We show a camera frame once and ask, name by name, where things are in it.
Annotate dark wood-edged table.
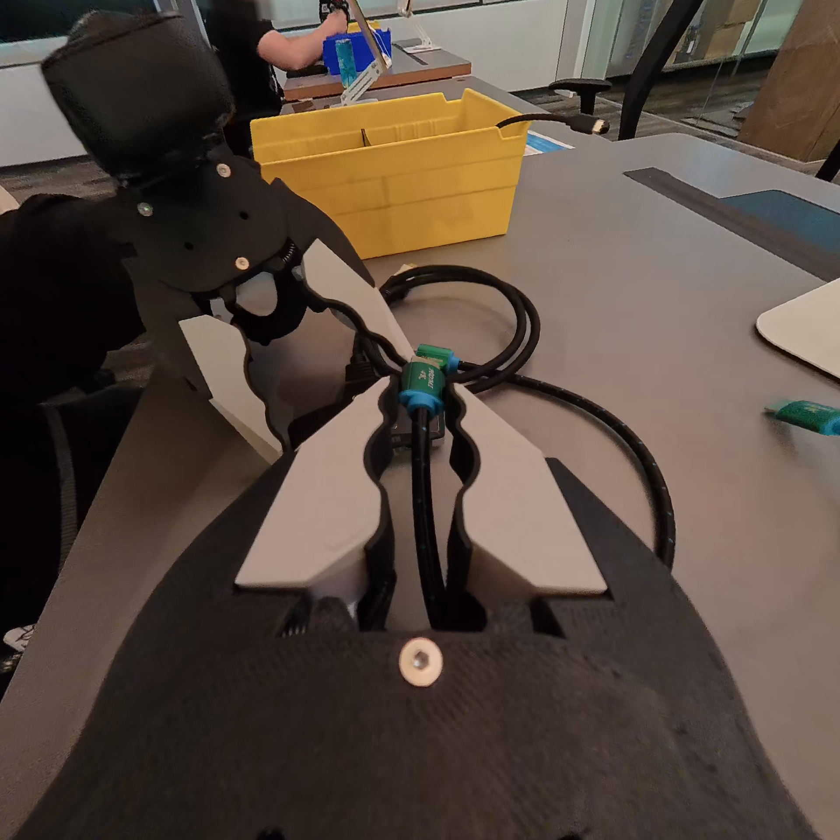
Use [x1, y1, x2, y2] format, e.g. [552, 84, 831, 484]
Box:
[282, 52, 473, 102]

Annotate person's left hand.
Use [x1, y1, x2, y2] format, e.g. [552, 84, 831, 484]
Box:
[0, 194, 148, 401]

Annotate stacked cardboard boxes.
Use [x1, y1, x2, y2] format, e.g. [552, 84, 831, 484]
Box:
[682, 0, 765, 60]

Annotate brown wooden panel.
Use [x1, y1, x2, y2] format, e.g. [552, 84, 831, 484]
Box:
[738, 0, 840, 161]

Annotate blue white paper sheet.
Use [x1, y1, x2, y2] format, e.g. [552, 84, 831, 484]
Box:
[525, 130, 577, 158]

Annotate blue plastic bin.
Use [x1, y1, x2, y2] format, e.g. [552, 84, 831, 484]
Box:
[323, 26, 393, 76]

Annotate person's black pants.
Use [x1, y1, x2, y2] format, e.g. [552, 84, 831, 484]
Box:
[0, 384, 148, 664]

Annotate thin black cable with plug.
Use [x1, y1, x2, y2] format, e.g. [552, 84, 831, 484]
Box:
[495, 113, 611, 139]

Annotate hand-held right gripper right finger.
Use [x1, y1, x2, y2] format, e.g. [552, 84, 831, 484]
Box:
[448, 384, 609, 627]

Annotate white stand with clear arms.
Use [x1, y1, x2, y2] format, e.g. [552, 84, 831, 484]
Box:
[340, 0, 395, 106]

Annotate black office chair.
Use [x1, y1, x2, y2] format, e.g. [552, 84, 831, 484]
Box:
[550, 0, 706, 142]

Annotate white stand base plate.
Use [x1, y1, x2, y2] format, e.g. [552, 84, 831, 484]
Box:
[755, 279, 840, 382]

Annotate green plug hdmi cable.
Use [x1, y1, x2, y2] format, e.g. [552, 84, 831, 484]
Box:
[415, 341, 526, 395]
[398, 357, 840, 624]

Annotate dark table cable cover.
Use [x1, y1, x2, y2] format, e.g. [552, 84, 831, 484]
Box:
[623, 167, 840, 282]

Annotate yellow plastic bin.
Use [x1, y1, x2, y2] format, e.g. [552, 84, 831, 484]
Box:
[249, 88, 531, 261]

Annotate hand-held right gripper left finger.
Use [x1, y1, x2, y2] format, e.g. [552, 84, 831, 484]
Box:
[234, 377, 401, 629]

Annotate thick black braided cable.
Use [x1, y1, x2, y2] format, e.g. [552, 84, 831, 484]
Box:
[379, 262, 540, 398]

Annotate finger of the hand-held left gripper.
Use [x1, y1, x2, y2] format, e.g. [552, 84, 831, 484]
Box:
[298, 238, 418, 371]
[178, 314, 298, 466]

